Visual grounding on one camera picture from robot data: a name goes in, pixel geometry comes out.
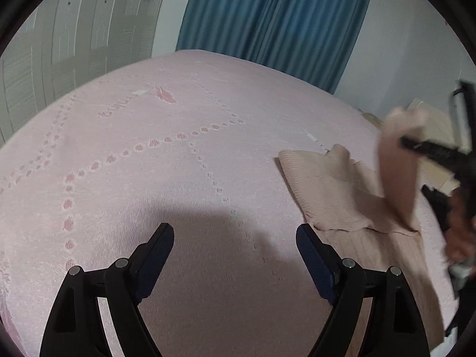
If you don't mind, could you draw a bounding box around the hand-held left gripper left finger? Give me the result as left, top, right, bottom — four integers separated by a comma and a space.
39, 223, 175, 357

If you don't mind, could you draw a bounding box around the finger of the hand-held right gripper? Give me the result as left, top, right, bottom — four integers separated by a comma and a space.
421, 185, 453, 233
400, 137, 465, 170

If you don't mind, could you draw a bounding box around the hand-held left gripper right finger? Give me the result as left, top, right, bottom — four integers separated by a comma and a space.
295, 223, 430, 357

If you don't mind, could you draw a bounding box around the pink knitted sweater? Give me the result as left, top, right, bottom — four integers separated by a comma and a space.
278, 106, 459, 350

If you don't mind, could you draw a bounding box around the person's right hand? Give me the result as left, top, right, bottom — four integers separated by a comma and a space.
444, 190, 476, 266

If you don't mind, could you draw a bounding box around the cream headboard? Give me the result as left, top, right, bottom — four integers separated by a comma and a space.
407, 98, 464, 192

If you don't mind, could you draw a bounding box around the bed with pink bedspread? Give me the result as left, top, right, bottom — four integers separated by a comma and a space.
0, 49, 462, 357

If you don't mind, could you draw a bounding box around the blue curtain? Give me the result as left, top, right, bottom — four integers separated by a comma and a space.
175, 0, 376, 95

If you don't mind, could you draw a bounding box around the grey wardrobe with flower decals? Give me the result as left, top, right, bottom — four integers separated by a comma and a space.
0, 0, 170, 147

